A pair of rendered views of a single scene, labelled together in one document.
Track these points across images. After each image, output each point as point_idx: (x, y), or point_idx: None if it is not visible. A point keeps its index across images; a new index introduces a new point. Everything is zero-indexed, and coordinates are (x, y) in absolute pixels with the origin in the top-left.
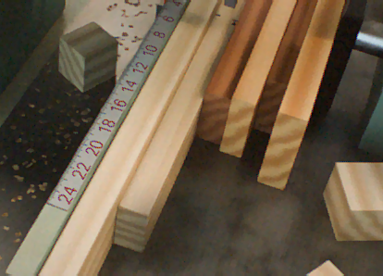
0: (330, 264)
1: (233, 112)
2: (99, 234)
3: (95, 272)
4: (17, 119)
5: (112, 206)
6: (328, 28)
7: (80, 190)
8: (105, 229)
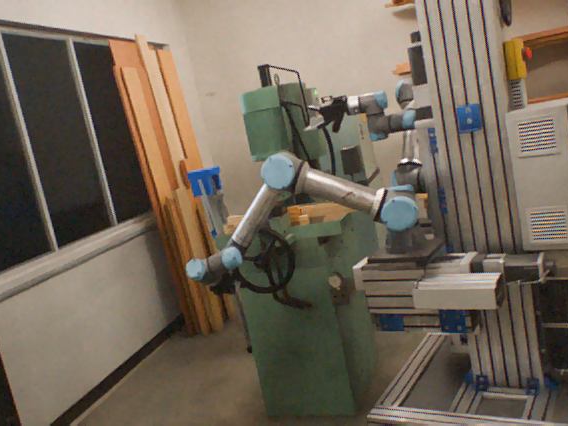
0: (232, 223)
1: None
2: (236, 217)
3: (237, 224)
4: None
5: (240, 216)
6: None
7: (241, 214)
8: (238, 218)
